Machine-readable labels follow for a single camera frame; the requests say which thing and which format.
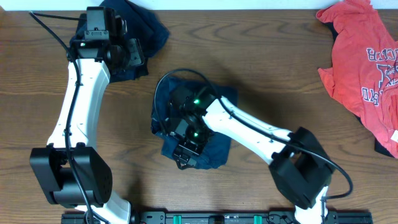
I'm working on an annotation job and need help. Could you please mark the navy blue shorts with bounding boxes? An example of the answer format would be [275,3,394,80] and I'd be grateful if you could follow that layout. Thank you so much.
[69,0,171,83]
[151,77,238,169]

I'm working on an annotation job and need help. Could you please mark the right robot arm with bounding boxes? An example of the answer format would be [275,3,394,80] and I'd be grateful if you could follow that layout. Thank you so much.
[167,86,335,223]

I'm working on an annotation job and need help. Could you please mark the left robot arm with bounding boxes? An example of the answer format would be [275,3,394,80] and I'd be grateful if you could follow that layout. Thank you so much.
[29,6,144,223]

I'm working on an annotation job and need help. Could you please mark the folded navy blue shorts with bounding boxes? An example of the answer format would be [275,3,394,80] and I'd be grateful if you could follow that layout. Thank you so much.
[69,0,171,83]

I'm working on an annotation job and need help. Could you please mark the folded black garment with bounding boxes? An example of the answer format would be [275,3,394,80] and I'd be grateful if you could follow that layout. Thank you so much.
[74,13,150,83]

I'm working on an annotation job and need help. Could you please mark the red printed t-shirt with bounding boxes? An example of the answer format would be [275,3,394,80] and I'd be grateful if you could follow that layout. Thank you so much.
[316,1,397,157]

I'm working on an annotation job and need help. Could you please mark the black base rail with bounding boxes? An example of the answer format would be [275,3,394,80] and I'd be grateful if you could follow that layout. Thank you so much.
[61,210,373,224]

